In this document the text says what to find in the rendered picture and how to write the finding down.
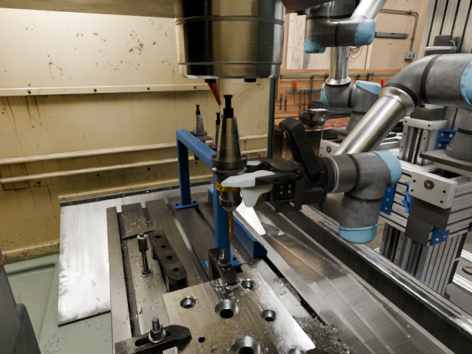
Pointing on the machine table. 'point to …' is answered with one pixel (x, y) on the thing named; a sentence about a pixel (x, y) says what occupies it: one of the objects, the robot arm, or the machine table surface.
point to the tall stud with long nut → (143, 252)
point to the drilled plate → (240, 324)
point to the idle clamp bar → (173, 279)
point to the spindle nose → (230, 38)
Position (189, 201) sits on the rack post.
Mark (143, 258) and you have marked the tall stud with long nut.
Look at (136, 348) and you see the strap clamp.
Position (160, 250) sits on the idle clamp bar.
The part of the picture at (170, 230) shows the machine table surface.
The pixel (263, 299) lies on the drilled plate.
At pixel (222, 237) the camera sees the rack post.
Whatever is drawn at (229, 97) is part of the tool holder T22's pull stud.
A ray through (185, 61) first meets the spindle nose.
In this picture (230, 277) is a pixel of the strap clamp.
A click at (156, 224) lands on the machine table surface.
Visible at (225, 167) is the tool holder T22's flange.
